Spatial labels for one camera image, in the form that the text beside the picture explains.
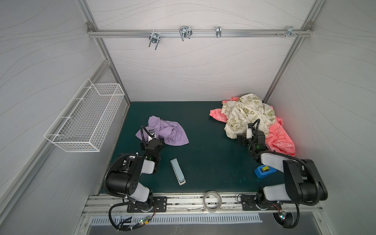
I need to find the purple cloth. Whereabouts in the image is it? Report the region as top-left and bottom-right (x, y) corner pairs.
(146, 116), (189, 146)

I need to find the white light-blue flat box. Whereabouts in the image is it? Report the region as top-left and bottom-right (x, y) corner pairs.
(170, 158), (186, 185)

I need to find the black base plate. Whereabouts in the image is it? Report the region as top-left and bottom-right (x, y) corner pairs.
(237, 194), (282, 211)
(127, 196), (167, 213)

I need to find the cream green patterned cloth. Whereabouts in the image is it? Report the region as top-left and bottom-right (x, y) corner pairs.
(221, 94), (276, 139)

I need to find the left metal U-bolt clamp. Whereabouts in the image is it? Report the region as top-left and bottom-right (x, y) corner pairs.
(148, 32), (161, 50)

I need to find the middle metal U-bolt clamp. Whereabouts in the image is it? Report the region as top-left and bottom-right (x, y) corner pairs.
(179, 26), (193, 41)

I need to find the white slotted cable duct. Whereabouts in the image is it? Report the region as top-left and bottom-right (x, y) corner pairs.
(90, 213), (263, 226)

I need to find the white wire basket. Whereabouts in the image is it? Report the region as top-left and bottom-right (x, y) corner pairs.
(44, 78), (124, 152)

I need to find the pink cloth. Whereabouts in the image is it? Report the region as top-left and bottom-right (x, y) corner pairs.
(209, 97), (296, 156)

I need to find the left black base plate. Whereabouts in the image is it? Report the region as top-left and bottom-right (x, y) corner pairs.
(127, 196), (167, 213)

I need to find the metal u-bolt clamp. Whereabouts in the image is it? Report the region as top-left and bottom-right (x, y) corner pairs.
(148, 32), (161, 50)
(179, 26), (193, 41)

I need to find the black base cable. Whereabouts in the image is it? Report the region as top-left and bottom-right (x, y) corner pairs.
(108, 200), (157, 232)
(272, 202), (300, 229)

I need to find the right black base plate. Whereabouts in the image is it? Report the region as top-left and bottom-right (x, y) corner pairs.
(237, 194), (282, 211)

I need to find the left black base cable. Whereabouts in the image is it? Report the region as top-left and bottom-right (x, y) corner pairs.
(108, 200), (157, 232)

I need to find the right black base cable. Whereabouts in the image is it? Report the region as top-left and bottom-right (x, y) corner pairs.
(272, 202), (300, 229)

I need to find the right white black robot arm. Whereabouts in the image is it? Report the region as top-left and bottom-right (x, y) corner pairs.
(237, 119), (329, 210)

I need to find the right metal bracket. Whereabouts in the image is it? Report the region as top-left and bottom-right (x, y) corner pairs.
(276, 26), (302, 38)

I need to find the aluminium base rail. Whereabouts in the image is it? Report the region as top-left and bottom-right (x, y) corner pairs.
(82, 192), (324, 216)

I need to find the small metal bracket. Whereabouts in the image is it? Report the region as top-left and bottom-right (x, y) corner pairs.
(216, 26), (222, 38)

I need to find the aluminium cross bar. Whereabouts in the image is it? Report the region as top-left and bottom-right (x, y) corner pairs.
(88, 28), (313, 38)

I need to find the clear tape roll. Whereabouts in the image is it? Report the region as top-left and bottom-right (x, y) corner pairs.
(202, 191), (222, 213)

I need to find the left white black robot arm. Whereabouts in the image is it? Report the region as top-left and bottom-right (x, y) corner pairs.
(102, 126), (164, 204)

